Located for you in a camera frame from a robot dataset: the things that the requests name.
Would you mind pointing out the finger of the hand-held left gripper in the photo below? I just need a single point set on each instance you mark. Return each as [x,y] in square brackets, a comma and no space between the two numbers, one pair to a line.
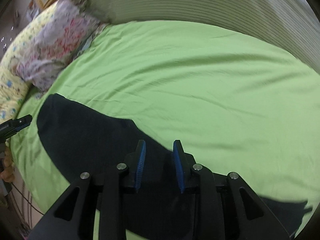
[18,124]

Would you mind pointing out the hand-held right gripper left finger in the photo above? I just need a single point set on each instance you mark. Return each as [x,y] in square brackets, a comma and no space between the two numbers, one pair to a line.
[140,165]

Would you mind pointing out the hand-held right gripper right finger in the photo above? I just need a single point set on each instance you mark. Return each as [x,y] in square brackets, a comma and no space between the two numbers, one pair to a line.
[178,166]

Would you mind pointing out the black pants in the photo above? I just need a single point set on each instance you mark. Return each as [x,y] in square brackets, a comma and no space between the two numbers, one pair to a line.
[100,150]

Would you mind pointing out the person's left hand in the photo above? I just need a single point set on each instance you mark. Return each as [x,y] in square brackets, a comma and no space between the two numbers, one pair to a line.
[6,172]

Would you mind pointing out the yellow printed pillow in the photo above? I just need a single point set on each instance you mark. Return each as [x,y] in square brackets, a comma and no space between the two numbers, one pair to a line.
[17,62]

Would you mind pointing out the floral patterned pillow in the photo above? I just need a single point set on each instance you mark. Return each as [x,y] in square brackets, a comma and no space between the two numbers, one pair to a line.
[52,47]

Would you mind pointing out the green bed sheet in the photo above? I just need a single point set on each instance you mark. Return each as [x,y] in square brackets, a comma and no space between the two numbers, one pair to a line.
[200,85]

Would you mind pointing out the striped white blanket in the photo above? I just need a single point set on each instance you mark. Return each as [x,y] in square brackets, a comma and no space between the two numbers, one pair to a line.
[200,2]

